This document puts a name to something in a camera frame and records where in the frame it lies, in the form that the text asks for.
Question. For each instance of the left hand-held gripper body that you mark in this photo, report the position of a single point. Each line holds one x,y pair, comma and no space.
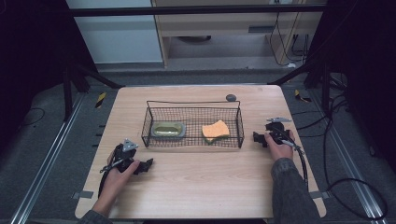
124,155

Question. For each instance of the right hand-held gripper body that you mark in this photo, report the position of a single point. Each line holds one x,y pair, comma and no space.
277,130

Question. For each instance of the green soap dish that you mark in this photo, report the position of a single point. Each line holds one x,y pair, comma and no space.
168,129

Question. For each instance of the yellow and green sponge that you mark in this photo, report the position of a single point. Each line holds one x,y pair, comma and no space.
215,130

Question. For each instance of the person's right hand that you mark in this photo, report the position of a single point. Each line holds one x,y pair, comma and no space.
280,151

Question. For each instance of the person's left hand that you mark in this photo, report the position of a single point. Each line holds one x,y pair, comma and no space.
115,183

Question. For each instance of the yellow tool right floor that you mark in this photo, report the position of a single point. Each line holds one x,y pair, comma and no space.
301,96

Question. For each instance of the yellow tool floor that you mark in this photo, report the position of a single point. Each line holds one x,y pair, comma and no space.
100,100
301,96

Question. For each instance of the grey round disc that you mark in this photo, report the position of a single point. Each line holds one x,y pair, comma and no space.
231,98

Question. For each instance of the grey tape piece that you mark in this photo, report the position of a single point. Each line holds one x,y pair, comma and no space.
320,195
83,194

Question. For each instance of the yellow tool left floor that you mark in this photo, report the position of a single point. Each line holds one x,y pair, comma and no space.
100,100

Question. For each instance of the black metal stand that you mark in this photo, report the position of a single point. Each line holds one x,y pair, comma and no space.
325,87
67,93

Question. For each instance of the white plug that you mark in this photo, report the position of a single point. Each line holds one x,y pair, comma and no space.
291,65

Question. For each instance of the black curtain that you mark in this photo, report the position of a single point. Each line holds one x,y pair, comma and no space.
364,62
31,56

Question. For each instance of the light wooden desk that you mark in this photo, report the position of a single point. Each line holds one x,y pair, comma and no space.
218,23

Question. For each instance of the white cabinet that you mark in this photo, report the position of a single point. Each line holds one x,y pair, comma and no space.
118,34

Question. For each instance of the aluminium floor rail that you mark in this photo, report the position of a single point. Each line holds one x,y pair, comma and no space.
46,158
351,168

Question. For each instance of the black horizontal frame bar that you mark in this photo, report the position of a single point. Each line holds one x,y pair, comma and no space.
193,10

